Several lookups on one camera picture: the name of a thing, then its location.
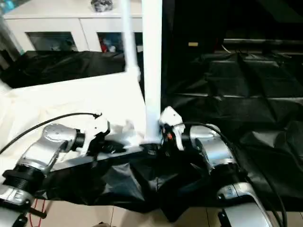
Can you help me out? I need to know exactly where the white plastic table top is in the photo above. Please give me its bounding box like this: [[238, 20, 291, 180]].
[[0, 70, 164, 174]]

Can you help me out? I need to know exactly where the white plastic table leg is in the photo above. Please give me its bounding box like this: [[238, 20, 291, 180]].
[[121, 0, 142, 79], [141, 0, 164, 144]]

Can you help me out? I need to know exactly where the black work mat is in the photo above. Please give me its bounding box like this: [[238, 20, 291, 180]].
[[0, 48, 303, 223]]

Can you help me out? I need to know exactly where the white glass-door cabinet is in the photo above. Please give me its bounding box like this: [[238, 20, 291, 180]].
[[3, 0, 145, 53]]

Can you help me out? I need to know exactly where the clear bag of black parts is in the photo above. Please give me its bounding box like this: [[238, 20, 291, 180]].
[[90, 0, 115, 13]]

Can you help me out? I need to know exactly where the blue white striped pole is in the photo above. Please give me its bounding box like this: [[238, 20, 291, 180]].
[[0, 0, 15, 10]]

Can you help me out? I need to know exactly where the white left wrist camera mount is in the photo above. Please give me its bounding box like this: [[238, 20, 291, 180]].
[[75, 114, 112, 157]]

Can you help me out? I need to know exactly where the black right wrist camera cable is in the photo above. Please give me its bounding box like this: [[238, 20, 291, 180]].
[[184, 121, 289, 227]]

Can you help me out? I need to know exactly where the thin red cable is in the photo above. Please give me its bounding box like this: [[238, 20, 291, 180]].
[[29, 198, 47, 227]]

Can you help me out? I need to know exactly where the grey metal rail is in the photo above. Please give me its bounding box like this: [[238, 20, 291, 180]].
[[223, 38, 303, 47]]

